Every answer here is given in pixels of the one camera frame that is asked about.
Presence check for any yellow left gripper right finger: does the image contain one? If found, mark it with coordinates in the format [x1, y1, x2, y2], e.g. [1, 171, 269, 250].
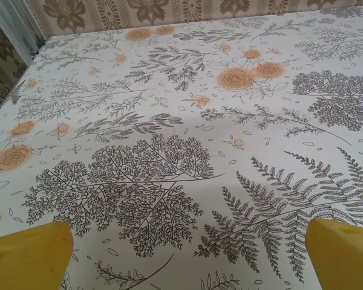
[307, 218, 363, 290]

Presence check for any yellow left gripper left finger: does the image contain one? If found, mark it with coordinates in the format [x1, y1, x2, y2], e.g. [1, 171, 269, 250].
[0, 222, 74, 290]

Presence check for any floral tablecloth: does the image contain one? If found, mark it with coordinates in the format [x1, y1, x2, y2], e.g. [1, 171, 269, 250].
[0, 5, 363, 290]

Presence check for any aluminium frame post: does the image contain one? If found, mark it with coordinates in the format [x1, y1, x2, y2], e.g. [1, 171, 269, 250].
[0, 0, 47, 66]

